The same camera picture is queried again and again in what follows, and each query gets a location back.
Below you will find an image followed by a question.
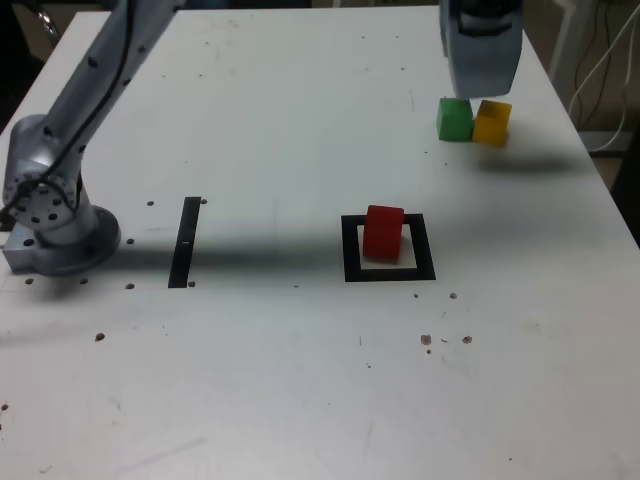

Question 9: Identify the black tape strip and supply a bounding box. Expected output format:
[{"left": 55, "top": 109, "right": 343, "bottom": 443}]
[{"left": 167, "top": 196, "right": 202, "bottom": 290}]

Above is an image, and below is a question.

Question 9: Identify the green cube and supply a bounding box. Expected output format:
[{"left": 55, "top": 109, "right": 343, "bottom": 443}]
[{"left": 437, "top": 97, "right": 475, "bottom": 143}]

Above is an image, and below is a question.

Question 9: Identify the black tape square outline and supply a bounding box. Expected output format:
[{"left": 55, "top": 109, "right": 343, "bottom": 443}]
[{"left": 340, "top": 213, "right": 437, "bottom": 284}]

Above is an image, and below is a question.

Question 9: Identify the red cube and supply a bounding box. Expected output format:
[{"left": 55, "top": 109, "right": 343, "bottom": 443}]
[{"left": 362, "top": 204, "right": 405, "bottom": 263}]

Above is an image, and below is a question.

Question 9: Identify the yellow cube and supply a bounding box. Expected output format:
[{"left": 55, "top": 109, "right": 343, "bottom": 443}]
[{"left": 472, "top": 99, "right": 514, "bottom": 147}]

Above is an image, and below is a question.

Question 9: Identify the white curved cable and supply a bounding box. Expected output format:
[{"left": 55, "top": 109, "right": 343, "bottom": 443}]
[{"left": 568, "top": 14, "right": 640, "bottom": 126}]

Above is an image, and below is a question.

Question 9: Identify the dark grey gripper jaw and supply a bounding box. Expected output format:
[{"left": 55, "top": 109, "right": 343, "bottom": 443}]
[{"left": 439, "top": 0, "right": 452, "bottom": 57}]

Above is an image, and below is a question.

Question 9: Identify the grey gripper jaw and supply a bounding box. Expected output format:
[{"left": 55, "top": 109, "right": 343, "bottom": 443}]
[{"left": 446, "top": 0, "right": 524, "bottom": 98}]

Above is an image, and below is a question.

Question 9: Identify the white hanging cable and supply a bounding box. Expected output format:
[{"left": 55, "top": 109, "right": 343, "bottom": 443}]
[{"left": 591, "top": 0, "right": 635, "bottom": 151}]

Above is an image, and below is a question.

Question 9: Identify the white frame post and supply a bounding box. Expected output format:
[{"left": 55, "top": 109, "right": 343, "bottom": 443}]
[{"left": 548, "top": 0, "right": 584, "bottom": 76}]

